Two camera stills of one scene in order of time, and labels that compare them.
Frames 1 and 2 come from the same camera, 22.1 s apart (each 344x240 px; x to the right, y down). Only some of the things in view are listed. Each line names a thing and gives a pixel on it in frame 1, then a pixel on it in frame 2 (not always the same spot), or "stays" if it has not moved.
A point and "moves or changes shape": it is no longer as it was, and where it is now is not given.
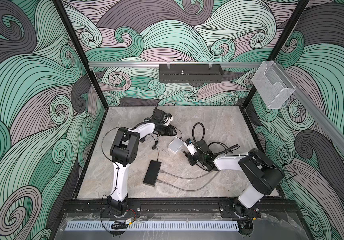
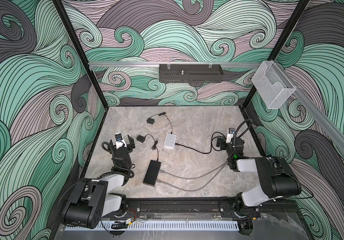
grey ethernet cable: x=185 y=190 stays
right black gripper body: x=195 y=158 -> x=223 y=145
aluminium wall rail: x=123 y=65 stays
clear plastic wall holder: x=273 y=86 stays
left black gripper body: x=165 y=131 -> x=129 y=146
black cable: x=227 y=149 moves or changes shape
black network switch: x=152 y=173 stays
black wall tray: x=188 y=73 stays
